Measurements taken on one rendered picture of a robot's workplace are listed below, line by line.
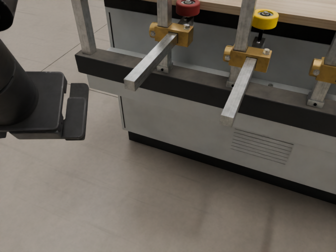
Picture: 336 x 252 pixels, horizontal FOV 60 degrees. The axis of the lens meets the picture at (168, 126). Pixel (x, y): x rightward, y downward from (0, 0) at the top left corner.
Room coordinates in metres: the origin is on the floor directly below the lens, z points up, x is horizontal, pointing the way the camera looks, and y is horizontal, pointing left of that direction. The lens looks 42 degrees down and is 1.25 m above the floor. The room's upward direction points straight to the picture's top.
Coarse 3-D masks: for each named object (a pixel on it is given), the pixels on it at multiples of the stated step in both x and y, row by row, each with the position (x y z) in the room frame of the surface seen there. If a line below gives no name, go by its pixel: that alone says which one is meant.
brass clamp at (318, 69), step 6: (312, 60) 0.74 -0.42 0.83; (318, 60) 0.72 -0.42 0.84; (324, 60) 0.72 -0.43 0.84; (312, 66) 0.71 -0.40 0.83; (318, 66) 0.70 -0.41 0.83; (324, 66) 0.69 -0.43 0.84; (330, 66) 0.69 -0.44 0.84; (312, 72) 0.70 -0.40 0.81; (318, 72) 0.69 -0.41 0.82; (324, 72) 0.69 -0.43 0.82; (330, 72) 0.68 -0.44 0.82; (318, 78) 0.69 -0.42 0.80; (324, 78) 0.69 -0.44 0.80; (330, 78) 0.68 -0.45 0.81
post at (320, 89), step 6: (330, 48) 0.70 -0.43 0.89; (330, 54) 0.70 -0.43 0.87; (330, 60) 0.69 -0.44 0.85; (318, 84) 0.70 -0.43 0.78; (324, 84) 0.69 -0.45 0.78; (312, 90) 0.71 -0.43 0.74; (318, 90) 0.69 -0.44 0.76; (324, 90) 0.69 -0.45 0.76; (312, 96) 0.70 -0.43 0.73; (318, 96) 0.69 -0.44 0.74; (324, 96) 0.69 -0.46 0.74
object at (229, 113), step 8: (256, 40) 0.88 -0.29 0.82; (264, 40) 0.88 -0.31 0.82; (248, 64) 0.73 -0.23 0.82; (240, 72) 0.69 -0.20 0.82; (248, 72) 0.69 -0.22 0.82; (240, 80) 0.65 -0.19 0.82; (248, 80) 0.66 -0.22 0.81; (232, 88) 0.61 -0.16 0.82; (240, 88) 0.61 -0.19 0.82; (232, 96) 0.58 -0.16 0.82; (240, 96) 0.58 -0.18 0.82; (232, 104) 0.55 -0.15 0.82; (224, 112) 0.52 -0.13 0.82; (232, 112) 0.52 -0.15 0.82; (224, 120) 0.50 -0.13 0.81; (232, 120) 0.50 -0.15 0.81
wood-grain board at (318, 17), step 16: (176, 0) 1.04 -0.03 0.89; (208, 0) 1.01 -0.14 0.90; (224, 0) 1.01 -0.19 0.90; (240, 0) 1.01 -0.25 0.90; (272, 0) 1.01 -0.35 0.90; (288, 0) 1.01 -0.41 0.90; (304, 0) 1.01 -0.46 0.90; (320, 0) 1.01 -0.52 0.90; (288, 16) 0.89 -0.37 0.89; (304, 16) 0.88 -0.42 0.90; (320, 16) 0.87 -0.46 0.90
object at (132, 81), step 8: (192, 16) 0.99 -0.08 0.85; (192, 24) 0.99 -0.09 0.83; (168, 32) 0.87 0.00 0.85; (160, 40) 0.81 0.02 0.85; (168, 40) 0.81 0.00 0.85; (176, 40) 0.85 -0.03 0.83; (160, 48) 0.76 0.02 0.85; (168, 48) 0.79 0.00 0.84; (152, 56) 0.72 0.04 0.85; (160, 56) 0.74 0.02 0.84; (144, 64) 0.67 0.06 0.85; (152, 64) 0.69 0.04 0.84; (136, 72) 0.63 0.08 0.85; (144, 72) 0.65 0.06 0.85; (128, 80) 0.60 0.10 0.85; (136, 80) 0.61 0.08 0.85; (128, 88) 0.60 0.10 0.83; (136, 88) 0.60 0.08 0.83
